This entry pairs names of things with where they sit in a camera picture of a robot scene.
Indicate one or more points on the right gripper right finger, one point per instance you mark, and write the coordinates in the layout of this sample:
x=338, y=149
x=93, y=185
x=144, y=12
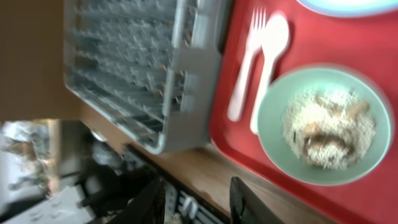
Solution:
x=246, y=207

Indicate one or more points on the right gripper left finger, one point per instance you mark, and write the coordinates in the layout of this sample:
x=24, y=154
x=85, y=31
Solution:
x=148, y=207

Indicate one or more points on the green bowl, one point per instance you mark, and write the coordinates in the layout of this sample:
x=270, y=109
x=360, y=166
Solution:
x=331, y=79

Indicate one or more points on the rice food leftovers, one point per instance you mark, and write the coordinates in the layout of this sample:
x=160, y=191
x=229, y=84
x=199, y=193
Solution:
x=330, y=129

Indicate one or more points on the white plastic spoon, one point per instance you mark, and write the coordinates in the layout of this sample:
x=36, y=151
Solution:
x=274, y=43

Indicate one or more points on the white plastic fork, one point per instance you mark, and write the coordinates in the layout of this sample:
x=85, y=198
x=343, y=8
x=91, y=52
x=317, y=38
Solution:
x=252, y=47

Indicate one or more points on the grey dishwasher rack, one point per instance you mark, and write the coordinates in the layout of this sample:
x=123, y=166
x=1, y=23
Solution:
x=149, y=67

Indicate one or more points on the red plastic tray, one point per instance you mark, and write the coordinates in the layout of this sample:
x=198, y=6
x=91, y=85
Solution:
x=367, y=45

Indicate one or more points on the light blue plate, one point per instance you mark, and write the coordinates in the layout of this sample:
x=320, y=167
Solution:
x=349, y=8

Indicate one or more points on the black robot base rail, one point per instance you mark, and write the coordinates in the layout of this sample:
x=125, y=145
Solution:
x=182, y=205

